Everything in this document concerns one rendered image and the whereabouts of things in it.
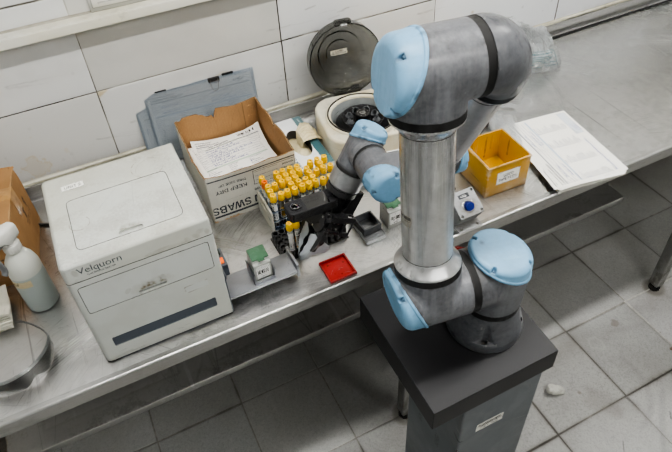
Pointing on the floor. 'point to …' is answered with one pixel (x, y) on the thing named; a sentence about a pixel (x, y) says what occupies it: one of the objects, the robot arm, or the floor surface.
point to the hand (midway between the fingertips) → (300, 254)
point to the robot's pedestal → (475, 424)
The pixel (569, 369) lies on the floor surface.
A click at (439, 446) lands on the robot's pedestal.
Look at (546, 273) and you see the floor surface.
